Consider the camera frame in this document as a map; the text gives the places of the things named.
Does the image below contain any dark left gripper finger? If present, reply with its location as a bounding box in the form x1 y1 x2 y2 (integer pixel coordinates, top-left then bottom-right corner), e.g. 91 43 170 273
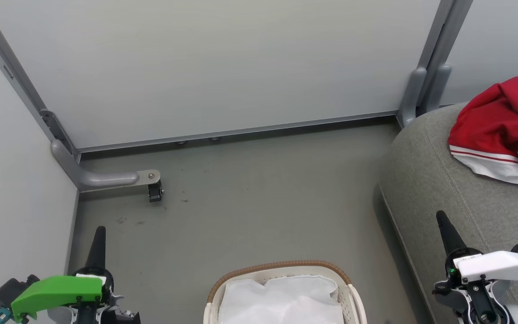
86 226 107 270

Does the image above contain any grey fabric sofa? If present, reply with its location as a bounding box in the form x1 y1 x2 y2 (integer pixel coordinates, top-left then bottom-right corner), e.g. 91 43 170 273
378 103 518 324

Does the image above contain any grey partition bottom rail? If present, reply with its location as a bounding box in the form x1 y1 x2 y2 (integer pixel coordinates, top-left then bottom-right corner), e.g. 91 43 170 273
76 110 399 154

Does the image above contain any white woven-rim laundry basket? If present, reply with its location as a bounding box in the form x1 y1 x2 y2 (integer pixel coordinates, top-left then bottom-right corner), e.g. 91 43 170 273
203 260 368 324

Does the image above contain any grey partition post with foot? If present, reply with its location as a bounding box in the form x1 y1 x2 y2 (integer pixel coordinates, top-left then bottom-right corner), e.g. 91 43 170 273
0 0 161 193

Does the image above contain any white cloth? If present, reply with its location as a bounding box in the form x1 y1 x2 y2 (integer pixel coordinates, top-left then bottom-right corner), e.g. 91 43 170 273
218 275 345 324

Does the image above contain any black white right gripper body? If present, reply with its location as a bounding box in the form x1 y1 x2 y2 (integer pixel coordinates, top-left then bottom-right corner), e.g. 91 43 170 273
433 244 518 324

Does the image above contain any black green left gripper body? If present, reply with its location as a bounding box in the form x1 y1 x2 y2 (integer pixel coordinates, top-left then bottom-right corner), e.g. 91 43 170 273
0 269 140 324

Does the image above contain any red white-striped garment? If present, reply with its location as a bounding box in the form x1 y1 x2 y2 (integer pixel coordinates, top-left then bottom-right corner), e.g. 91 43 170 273
448 75 518 190

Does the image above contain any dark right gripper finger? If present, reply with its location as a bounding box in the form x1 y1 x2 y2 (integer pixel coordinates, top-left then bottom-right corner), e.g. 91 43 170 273
436 210 467 257

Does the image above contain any grey double partition post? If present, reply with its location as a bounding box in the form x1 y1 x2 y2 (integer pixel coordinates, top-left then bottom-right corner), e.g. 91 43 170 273
396 0 474 129

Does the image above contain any small black caster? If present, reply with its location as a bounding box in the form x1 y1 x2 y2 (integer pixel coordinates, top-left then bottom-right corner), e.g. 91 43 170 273
147 180 165 203

